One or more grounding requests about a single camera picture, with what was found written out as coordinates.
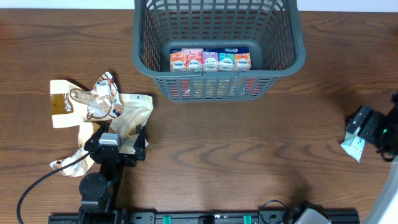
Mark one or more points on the multicolour tissue pack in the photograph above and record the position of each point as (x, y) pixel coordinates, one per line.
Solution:
(210, 60)

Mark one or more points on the beige crumpled snack pouch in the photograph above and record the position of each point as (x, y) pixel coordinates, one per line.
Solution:
(137, 109)

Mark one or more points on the beige pantry snack pouch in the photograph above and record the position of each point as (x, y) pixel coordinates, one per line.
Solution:
(72, 105)

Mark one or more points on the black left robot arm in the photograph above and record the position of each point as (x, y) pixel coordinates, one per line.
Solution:
(99, 190)

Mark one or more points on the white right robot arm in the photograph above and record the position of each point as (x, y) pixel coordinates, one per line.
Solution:
(307, 212)

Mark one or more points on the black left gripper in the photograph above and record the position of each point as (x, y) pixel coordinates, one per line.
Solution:
(130, 160)

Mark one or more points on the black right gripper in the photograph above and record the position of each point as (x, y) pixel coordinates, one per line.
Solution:
(377, 117)

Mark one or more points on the brown white bottom snack bag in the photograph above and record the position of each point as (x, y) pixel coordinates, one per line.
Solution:
(86, 130)

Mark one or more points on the white teal small packet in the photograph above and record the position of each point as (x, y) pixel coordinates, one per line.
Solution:
(353, 144)

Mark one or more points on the grey plastic basket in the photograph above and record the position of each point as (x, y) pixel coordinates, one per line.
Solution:
(272, 31)

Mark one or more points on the orange pasta bag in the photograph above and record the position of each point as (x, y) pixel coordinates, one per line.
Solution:
(216, 89)

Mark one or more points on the clear cookie snack bag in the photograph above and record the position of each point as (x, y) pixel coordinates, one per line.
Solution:
(104, 99)

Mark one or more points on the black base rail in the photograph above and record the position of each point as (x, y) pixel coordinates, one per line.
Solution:
(264, 216)

